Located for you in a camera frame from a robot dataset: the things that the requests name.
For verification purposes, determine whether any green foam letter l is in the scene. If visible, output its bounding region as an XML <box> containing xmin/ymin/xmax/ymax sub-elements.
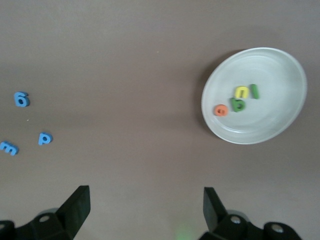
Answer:
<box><xmin>250</xmin><ymin>84</ymin><xmax>261</xmax><ymax>100</ymax></box>

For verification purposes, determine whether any green foam letter a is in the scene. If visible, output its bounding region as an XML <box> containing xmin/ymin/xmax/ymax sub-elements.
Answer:
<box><xmin>230</xmin><ymin>97</ymin><xmax>247</xmax><ymax>113</ymax></box>

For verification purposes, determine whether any yellow foam letter n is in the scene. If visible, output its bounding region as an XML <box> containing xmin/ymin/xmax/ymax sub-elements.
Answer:
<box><xmin>234</xmin><ymin>85</ymin><xmax>250</xmax><ymax>99</ymax></box>

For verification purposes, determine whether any blue foam letter g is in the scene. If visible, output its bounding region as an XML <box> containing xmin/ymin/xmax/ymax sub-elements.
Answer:
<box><xmin>13</xmin><ymin>91</ymin><xmax>30</xmax><ymax>108</ymax></box>

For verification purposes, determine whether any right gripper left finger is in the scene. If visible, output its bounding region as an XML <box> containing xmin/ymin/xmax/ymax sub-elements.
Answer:
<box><xmin>0</xmin><ymin>185</ymin><xmax>91</xmax><ymax>240</ymax></box>

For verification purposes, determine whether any blue foam letter m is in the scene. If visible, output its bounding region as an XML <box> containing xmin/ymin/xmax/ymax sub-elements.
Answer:
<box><xmin>0</xmin><ymin>141</ymin><xmax>20</xmax><ymax>156</ymax></box>

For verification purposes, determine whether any brown table cover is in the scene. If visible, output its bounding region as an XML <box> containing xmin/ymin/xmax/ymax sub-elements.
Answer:
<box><xmin>0</xmin><ymin>0</ymin><xmax>320</xmax><ymax>240</ymax></box>

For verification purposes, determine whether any blue foam letter p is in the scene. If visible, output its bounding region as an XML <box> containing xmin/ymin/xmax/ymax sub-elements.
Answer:
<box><xmin>38</xmin><ymin>132</ymin><xmax>53</xmax><ymax>146</ymax></box>

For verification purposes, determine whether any beige brown plate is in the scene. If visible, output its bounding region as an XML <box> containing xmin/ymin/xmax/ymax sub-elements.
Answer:
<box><xmin>201</xmin><ymin>47</ymin><xmax>308</xmax><ymax>145</ymax></box>

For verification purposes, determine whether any orange foam letter e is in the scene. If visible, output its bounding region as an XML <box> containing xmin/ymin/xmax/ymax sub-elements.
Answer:
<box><xmin>213</xmin><ymin>104</ymin><xmax>229</xmax><ymax>117</ymax></box>

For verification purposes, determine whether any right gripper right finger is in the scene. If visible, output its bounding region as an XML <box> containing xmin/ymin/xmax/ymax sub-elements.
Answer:
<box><xmin>197</xmin><ymin>187</ymin><xmax>303</xmax><ymax>240</ymax></box>

